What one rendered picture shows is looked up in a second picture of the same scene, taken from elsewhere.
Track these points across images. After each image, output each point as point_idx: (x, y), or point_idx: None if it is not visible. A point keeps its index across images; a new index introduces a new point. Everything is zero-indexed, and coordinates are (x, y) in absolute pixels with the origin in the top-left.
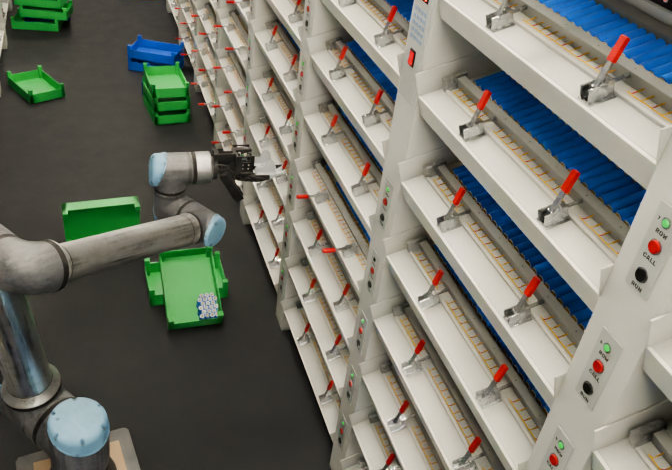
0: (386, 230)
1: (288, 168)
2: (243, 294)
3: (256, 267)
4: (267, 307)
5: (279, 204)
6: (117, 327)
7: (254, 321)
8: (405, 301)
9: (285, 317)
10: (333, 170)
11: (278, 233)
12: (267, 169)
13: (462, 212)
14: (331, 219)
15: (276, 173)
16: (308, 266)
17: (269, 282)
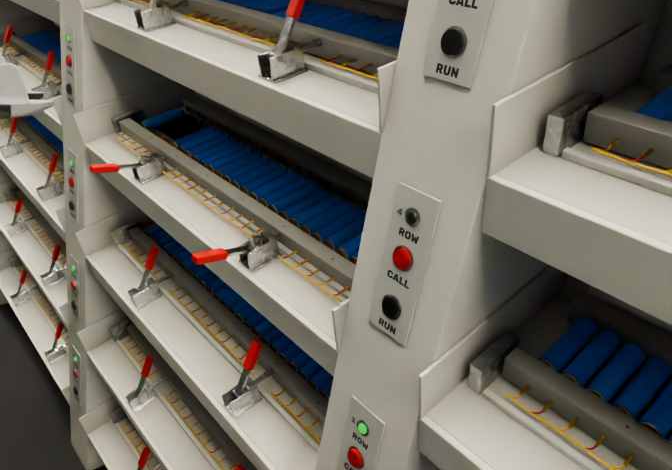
0: (481, 81)
1: (61, 177)
2: (2, 421)
3: (24, 368)
4: (53, 434)
5: (52, 249)
6: None
7: (29, 469)
8: (492, 338)
9: (92, 445)
10: (183, 67)
11: (57, 294)
12: (1, 91)
13: None
14: (185, 203)
15: (29, 102)
16: (127, 338)
17: (51, 388)
